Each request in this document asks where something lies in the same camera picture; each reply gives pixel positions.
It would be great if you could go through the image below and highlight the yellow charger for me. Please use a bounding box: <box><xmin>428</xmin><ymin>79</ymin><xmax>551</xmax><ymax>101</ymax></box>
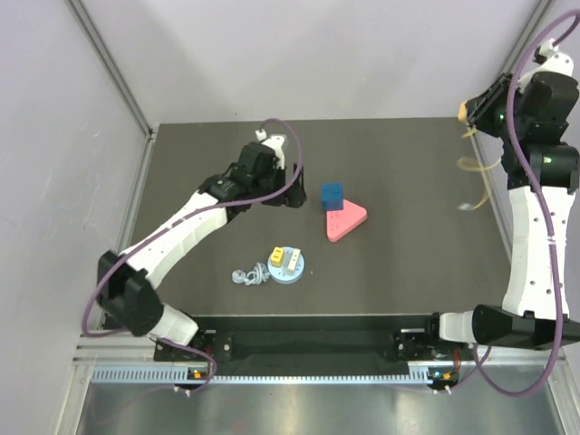
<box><xmin>458</xmin><ymin>100</ymin><xmax>471</xmax><ymax>124</ymax></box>

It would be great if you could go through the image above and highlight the blue cube plug adapter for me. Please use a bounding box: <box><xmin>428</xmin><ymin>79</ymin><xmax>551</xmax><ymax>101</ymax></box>
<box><xmin>320</xmin><ymin>182</ymin><xmax>344</xmax><ymax>212</ymax></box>

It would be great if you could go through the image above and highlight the pink triangular power strip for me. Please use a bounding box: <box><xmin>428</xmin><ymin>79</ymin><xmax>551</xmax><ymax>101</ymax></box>
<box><xmin>326</xmin><ymin>199</ymin><xmax>368</xmax><ymax>243</ymax></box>

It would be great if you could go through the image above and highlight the yellow plug adapter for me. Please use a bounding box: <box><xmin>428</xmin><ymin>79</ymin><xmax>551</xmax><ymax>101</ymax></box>
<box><xmin>269</xmin><ymin>246</ymin><xmax>285</xmax><ymax>267</ymax></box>

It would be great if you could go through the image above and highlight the white square charger plug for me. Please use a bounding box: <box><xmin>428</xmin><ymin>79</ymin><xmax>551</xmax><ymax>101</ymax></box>
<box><xmin>286</xmin><ymin>248</ymin><xmax>301</xmax><ymax>275</ymax></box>

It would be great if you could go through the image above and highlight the light blue round socket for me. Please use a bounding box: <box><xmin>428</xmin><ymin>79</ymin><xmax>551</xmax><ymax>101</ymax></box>
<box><xmin>266</xmin><ymin>246</ymin><xmax>305</xmax><ymax>285</ymax></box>

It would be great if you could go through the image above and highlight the light blue socket cord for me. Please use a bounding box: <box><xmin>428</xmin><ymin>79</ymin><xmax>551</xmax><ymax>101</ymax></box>
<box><xmin>230</xmin><ymin>262</ymin><xmax>270</xmax><ymax>286</ymax></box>

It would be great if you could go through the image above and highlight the yellow cable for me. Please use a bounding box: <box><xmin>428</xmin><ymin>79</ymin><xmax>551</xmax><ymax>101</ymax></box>
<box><xmin>455</xmin><ymin>128</ymin><xmax>503</xmax><ymax>213</ymax></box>

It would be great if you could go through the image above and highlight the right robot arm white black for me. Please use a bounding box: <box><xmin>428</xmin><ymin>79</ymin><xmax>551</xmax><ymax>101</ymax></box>
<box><xmin>422</xmin><ymin>72</ymin><xmax>579</xmax><ymax>359</ymax></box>

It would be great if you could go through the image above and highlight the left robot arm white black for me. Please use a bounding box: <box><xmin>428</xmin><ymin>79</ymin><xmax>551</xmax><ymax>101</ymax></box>
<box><xmin>96</xmin><ymin>131</ymin><xmax>306</xmax><ymax>360</ymax></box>

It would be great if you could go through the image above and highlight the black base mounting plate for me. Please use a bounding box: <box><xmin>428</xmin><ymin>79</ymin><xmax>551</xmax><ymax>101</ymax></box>
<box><xmin>153</xmin><ymin>314</ymin><xmax>481</xmax><ymax>366</ymax></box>

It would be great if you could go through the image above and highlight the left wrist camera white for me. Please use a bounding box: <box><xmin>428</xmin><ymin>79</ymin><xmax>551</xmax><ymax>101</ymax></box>
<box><xmin>255</xmin><ymin>129</ymin><xmax>288</xmax><ymax>169</ymax></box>

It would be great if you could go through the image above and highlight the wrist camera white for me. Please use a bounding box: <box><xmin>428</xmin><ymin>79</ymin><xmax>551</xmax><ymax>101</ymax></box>
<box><xmin>255</xmin><ymin>129</ymin><xmax>288</xmax><ymax>169</ymax></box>
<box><xmin>533</xmin><ymin>38</ymin><xmax>574</xmax><ymax>77</ymax></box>

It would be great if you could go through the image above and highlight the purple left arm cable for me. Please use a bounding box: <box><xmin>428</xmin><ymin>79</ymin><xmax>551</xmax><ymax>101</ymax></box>
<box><xmin>80</xmin><ymin>118</ymin><xmax>305</xmax><ymax>395</ymax></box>

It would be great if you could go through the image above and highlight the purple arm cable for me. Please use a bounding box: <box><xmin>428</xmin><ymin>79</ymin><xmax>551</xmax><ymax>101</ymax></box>
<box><xmin>80</xmin><ymin>118</ymin><xmax>305</xmax><ymax>395</ymax></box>
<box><xmin>470</xmin><ymin>9</ymin><xmax>580</xmax><ymax>400</ymax></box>

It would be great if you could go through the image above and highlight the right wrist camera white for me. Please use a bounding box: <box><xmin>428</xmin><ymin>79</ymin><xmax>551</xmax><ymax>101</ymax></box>
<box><xmin>533</xmin><ymin>38</ymin><xmax>574</xmax><ymax>77</ymax></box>

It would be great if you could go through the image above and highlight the right aluminium frame post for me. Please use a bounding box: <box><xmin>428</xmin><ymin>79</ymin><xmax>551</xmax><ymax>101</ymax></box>
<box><xmin>496</xmin><ymin>0</ymin><xmax>556</xmax><ymax>79</ymax></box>

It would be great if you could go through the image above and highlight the aluminium frame post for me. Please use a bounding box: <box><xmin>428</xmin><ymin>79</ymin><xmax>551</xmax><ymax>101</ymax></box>
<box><xmin>64</xmin><ymin>0</ymin><xmax>154</xmax><ymax>140</ymax></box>
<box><xmin>496</xmin><ymin>0</ymin><xmax>556</xmax><ymax>79</ymax></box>

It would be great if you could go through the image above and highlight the grey slotted cable duct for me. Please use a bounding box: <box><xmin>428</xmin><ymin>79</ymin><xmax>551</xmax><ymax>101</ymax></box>
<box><xmin>90</xmin><ymin>365</ymin><xmax>459</xmax><ymax>385</ymax></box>

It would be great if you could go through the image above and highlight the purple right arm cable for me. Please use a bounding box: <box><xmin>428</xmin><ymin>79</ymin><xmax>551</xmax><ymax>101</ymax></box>
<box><xmin>470</xmin><ymin>9</ymin><xmax>580</xmax><ymax>400</ymax></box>

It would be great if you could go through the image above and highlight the left aluminium frame post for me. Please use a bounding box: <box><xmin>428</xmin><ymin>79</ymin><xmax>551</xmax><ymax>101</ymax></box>
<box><xmin>64</xmin><ymin>0</ymin><xmax>154</xmax><ymax>140</ymax></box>

